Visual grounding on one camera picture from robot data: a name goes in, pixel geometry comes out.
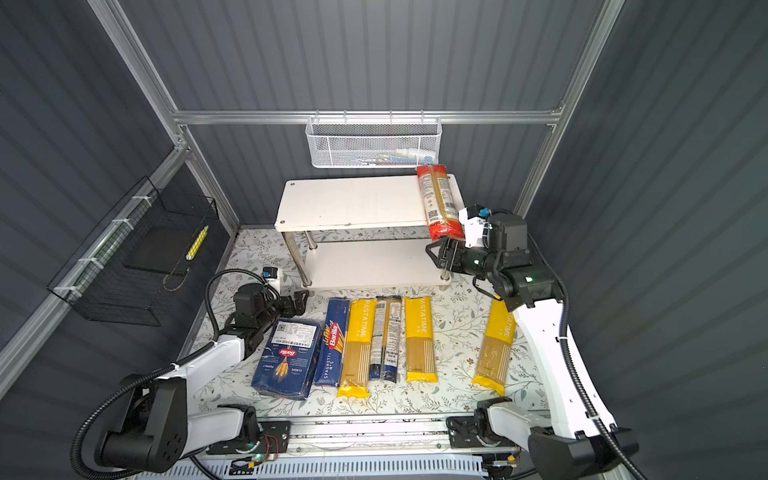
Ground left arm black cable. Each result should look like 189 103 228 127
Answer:
68 268 283 480

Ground red spaghetti bag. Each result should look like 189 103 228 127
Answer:
416 165 464 241

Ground narrow blue Barilla spaghetti box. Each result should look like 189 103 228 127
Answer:
313 298 351 387

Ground white wire mesh basket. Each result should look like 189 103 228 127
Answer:
305 119 443 169

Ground black wire basket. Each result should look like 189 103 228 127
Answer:
47 179 220 327

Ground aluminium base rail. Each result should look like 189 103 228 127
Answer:
137 412 523 478

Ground yellow marker pen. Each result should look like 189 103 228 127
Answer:
185 225 209 262

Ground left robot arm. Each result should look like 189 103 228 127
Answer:
94 282 309 473

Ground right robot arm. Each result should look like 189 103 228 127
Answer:
425 205 644 479

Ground white two-tier shelf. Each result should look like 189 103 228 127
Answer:
275 174 452 290

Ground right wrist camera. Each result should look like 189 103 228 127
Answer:
459 204 491 248

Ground dark blue clear spaghetti bag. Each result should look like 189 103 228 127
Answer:
369 296 403 383

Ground wide blue Barilla pasta box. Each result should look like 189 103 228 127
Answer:
251 319 321 400

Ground items in white basket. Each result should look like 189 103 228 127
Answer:
351 148 438 167

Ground yellow pastatime bag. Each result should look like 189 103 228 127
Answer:
405 297 438 383
472 300 517 397
337 298 377 399

